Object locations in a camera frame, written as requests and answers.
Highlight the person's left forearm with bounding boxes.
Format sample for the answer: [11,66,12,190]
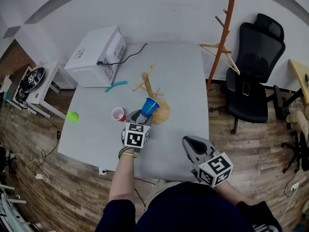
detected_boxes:
[108,148,137,203]

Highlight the person's right forearm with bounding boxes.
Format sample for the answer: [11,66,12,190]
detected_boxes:
[213,184,256,206]

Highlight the person's beige trousers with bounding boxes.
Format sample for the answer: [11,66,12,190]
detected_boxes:
[144,181,174,210]

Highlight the wooden clothes hanger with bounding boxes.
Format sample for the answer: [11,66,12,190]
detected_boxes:
[198,43,241,75]

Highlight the white microwave oven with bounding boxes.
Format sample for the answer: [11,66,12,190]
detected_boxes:
[64,25,127,88]

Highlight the light wooden desk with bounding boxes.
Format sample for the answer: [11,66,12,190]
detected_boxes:
[288,58,309,106]

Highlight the black microwave power cable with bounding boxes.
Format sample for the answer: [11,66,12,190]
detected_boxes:
[97,43,148,66]

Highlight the wooden mug tree stand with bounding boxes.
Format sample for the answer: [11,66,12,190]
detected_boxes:
[132,61,171,125]

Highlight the small white side table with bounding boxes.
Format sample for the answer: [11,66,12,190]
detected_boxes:
[4,60,68,119]

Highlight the green plastic cup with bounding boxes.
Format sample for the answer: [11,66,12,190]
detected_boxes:
[66,111,80,124]

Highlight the red plastic cup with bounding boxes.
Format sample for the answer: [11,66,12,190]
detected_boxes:
[111,107,127,122]

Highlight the white floor cable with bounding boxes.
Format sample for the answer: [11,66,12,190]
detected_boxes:
[14,152,49,183]

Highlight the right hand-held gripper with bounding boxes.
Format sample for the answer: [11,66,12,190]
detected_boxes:
[182,136,234,188]

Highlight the black office chair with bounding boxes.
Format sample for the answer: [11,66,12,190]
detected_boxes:
[0,146,16,174]
[281,129,309,174]
[225,13,286,134]

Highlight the person in dark shirt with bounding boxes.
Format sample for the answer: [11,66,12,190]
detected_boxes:
[95,182,283,232]

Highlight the beige fabric bundle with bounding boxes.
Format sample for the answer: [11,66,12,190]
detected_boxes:
[286,110,309,140]

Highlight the smartphone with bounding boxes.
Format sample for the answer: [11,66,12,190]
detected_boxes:
[242,81,251,97]

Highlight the white table frames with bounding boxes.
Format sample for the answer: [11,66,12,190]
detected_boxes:
[0,182,32,232]

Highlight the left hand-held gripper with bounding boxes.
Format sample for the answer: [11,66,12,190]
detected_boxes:
[122,109,154,154]

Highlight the black floor cable with adapter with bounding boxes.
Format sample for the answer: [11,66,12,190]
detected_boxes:
[35,117,61,176]

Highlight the blue plastic cup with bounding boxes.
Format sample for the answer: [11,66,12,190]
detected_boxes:
[140,97,160,118]

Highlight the black cord wristband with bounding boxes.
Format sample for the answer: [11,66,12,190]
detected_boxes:
[118,145,128,160]

